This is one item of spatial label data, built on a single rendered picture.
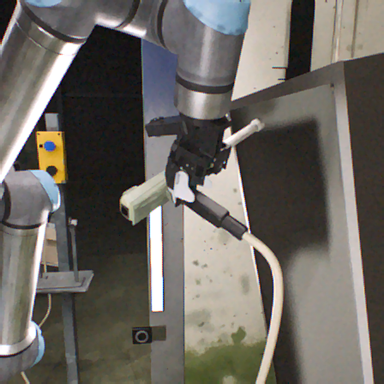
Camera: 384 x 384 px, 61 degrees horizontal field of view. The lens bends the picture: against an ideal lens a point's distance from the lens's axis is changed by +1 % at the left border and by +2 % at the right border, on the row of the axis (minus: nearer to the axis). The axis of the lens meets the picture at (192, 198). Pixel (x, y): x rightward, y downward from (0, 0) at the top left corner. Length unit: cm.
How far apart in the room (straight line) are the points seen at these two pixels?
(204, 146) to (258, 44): 116
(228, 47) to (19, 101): 31
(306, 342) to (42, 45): 125
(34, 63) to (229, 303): 153
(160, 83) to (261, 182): 71
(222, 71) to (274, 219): 75
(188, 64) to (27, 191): 54
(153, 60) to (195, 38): 112
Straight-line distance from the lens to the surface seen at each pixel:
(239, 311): 185
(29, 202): 88
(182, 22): 47
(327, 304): 136
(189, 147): 55
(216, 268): 171
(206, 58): 46
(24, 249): 97
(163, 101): 154
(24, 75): 53
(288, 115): 111
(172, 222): 160
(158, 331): 184
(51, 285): 181
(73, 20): 47
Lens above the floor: 154
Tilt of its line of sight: 11 degrees down
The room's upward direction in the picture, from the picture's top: straight up
